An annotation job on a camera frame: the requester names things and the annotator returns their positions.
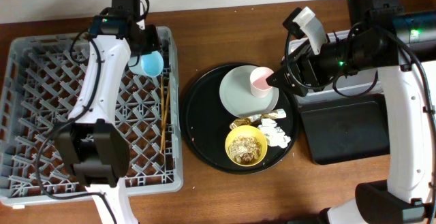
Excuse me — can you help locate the pink cup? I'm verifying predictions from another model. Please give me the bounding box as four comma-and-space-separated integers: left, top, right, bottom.
249, 67, 274, 98

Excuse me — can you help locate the light blue cup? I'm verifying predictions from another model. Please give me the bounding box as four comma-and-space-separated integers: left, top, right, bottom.
127, 51, 164, 78

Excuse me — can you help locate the white round plate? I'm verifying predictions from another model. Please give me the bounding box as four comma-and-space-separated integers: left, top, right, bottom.
219, 65, 279, 118

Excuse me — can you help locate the wooden chopstick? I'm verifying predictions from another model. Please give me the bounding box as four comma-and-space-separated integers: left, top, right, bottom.
159, 74, 165, 153
160, 80, 171, 154

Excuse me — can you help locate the gold snack wrapper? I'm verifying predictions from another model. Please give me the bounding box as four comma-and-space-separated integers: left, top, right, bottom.
229, 109, 287, 129

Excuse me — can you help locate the white tissue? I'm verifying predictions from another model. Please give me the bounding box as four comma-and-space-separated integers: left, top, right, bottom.
258, 118, 291, 148

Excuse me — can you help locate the yellow bowl with food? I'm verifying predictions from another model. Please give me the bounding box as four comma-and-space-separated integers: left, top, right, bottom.
225, 125, 268, 167

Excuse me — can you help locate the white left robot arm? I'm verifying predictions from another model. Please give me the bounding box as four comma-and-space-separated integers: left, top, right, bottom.
51, 0, 164, 223

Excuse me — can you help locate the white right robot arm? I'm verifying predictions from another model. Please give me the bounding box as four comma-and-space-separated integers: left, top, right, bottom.
267, 0, 435, 223

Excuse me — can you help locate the grey plastic dishwasher rack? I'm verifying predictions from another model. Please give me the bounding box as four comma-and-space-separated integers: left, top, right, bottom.
1, 27, 183, 206

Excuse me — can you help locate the clear plastic bin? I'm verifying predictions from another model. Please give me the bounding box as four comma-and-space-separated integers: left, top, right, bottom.
279, 30, 384, 105

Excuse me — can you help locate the round black tray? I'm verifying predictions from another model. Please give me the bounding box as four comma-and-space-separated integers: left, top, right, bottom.
180, 63, 299, 174

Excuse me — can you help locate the black rectangular tray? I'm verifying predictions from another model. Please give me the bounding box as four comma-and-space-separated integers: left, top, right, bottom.
299, 94, 390, 165

